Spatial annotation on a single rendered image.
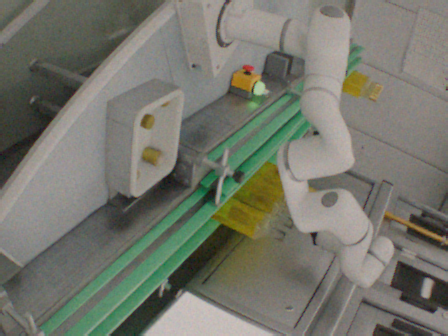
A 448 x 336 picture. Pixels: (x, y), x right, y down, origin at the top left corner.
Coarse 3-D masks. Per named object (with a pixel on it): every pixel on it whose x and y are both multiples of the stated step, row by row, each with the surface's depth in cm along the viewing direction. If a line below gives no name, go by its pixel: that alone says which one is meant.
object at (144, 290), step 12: (300, 132) 170; (276, 156) 152; (204, 228) 117; (192, 240) 113; (180, 252) 108; (192, 252) 110; (168, 264) 104; (180, 264) 105; (156, 276) 100; (168, 276) 101; (144, 288) 96; (156, 288) 98; (132, 300) 92; (120, 312) 89; (108, 324) 85
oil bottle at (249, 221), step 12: (228, 204) 118; (240, 204) 118; (216, 216) 119; (228, 216) 117; (240, 216) 115; (252, 216) 115; (264, 216) 116; (240, 228) 116; (252, 228) 114; (264, 228) 114
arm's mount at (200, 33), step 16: (176, 0) 93; (192, 0) 92; (208, 0) 92; (224, 0) 100; (192, 16) 96; (208, 16) 96; (192, 32) 101; (208, 32) 99; (192, 48) 107; (208, 48) 103; (224, 48) 111; (192, 64) 114; (208, 64) 109
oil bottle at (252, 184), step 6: (252, 180) 128; (246, 186) 125; (252, 186) 125; (258, 186) 126; (264, 186) 126; (270, 186) 127; (258, 192) 124; (264, 192) 124; (270, 192) 124; (276, 192) 125; (282, 192) 125; (270, 198) 122; (276, 198) 122; (282, 198) 123; (282, 204) 122; (282, 210) 123
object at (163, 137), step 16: (176, 96) 100; (144, 112) 88; (160, 112) 104; (176, 112) 102; (160, 128) 107; (176, 128) 105; (144, 144) 108; (160, 144) 109; (176, 144) 107; (144, 160) 110; (144, 176) 105; (160, 176) 107
